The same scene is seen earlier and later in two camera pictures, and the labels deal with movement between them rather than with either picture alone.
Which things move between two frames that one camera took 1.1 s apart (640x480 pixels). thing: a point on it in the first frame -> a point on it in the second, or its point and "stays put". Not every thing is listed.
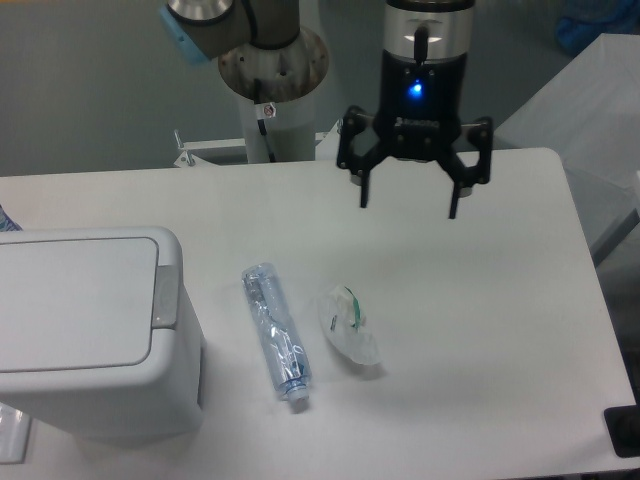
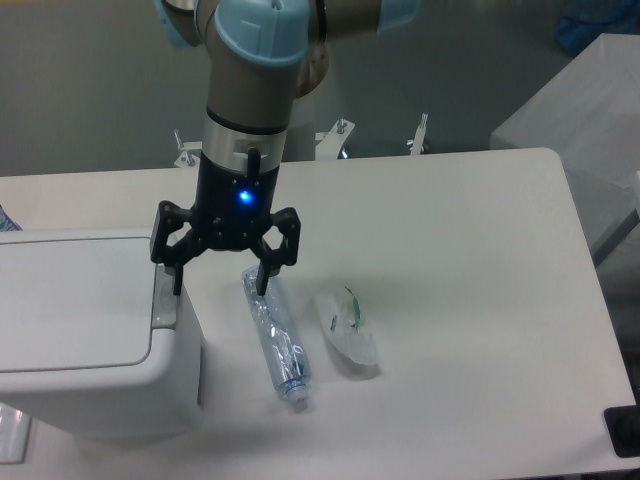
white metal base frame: (328, 146) stays put
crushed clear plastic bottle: (289, 357) stays put
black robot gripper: (427, 44) -> (238, 182)
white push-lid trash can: (100, 335) stays put
